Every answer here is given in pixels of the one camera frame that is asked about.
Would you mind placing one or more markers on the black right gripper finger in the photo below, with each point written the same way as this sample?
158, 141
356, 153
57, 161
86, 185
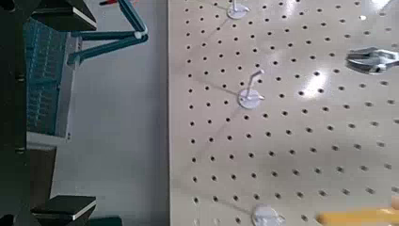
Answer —
69, 22
66, 208

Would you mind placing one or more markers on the blue plastic crate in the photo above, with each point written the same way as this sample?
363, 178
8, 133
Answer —
44, 78

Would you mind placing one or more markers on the white pegboard hook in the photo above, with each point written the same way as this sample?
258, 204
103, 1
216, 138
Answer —
265, 216
249, 99
236, 12

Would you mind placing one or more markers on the cream pegboard panel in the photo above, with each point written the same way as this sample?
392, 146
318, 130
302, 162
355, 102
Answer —
282, 141

